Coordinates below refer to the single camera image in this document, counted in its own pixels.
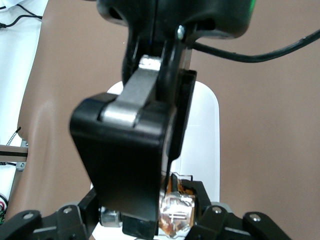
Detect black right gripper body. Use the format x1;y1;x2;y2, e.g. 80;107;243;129
96;0;258;43

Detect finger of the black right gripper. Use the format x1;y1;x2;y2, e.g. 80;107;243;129
69;41;188;223
167;68;198;161

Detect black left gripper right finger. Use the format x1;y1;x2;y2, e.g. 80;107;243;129
186;180;293;240

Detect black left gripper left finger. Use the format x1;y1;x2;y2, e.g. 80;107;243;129
0;188;101;240

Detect orange push-button switch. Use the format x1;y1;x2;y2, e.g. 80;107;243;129
99;172;200;238

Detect white lidded storage box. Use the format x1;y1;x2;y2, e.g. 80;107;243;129
89;81;221;240

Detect brown table mat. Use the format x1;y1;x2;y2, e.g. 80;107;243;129
18;0;320;240

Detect coloured wire bundle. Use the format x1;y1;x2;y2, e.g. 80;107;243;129
0;193;10;225

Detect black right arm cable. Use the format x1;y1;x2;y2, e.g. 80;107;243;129
193;29;320;63

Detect aluminium frame rail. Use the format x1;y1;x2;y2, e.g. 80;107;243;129
0;139;30;172

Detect thin black cable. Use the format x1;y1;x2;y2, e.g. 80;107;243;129
0;1;44;30

